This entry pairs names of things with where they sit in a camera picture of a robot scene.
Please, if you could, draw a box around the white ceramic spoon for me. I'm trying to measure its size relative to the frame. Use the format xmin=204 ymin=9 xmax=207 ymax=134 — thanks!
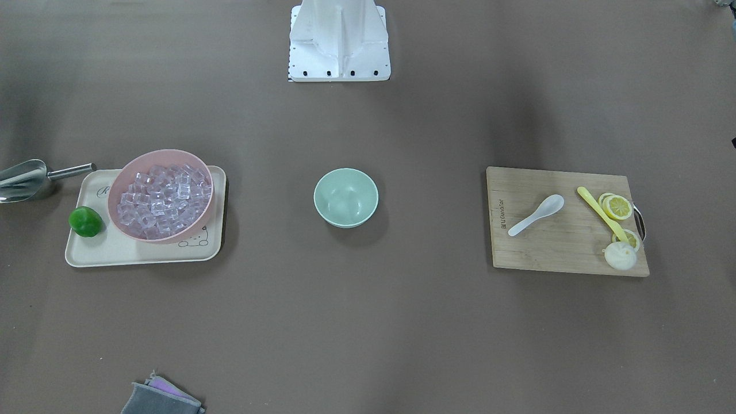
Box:
xmin=507 ymin=194 xmax=565 ymax=237

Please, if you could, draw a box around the mint green bowl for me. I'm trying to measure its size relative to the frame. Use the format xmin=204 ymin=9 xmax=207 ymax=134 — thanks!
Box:
xmin=313 ymin=168 xmax=380 ymax=229

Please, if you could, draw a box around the pile of clear ice cubes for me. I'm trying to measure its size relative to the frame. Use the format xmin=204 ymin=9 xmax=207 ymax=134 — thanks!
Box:
xmin=116 ymin=163 xmax=213 ymax=240

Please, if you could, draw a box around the pink bowl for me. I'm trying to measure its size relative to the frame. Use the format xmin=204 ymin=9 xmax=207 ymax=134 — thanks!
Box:
xmin=108 ymin=149 xmax=215 ymax=244

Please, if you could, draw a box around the metal ice scoop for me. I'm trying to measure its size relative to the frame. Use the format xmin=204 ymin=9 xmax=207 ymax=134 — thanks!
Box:
xmin=1 ymin=158 xmax=97 ymax=204

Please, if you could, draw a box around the bamboo cutting board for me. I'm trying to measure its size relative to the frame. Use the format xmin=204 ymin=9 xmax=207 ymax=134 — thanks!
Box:
xmin=486 ymin=167 xmax=650 ymax=278

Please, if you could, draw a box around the yellow plastic knife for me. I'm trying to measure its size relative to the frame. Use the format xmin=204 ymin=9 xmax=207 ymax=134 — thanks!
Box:
xmin=576 ymin=186 xmax=628 ymax=242

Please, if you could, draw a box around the lemon slice upper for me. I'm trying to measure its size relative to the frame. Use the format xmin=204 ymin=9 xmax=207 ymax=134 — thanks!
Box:
xmin=597 ymin=192 xmax=633 ymax=221

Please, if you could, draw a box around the lemon slice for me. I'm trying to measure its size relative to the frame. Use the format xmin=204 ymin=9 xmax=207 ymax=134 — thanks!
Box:
xmin=604 ymin=229 xmax=642 ymax=256
xmin=597 ymin=192 xmax=633 ymax=221

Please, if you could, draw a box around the beige rectangular tray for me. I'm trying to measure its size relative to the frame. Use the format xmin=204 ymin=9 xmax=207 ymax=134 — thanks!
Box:
xmin=64 ymin=166 xmax=227 ymax=267

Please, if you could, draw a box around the lemon slice lower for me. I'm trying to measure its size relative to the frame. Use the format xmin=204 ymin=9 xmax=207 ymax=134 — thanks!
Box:
xmin=604 ymin=229 xmax=642 ymax=256

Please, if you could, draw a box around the grey purple cloth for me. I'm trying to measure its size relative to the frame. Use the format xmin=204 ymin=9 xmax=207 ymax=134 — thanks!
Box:
xmin=121 ymin=372 xmax=206 ymax=413

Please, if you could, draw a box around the green lime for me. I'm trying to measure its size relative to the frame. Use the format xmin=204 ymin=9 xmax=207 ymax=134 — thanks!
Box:
xmin=67 ymin=205 xmax=105 ymax=237

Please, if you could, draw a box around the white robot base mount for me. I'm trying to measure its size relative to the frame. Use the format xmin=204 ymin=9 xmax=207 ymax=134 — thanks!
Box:
xmin=287 ymin=1 xmax=392 ymax=82

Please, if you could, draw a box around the metal cutting board handle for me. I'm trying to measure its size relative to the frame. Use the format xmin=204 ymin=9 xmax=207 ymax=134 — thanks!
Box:
xmin=631 ymin=201 xmax=646 ymax=241

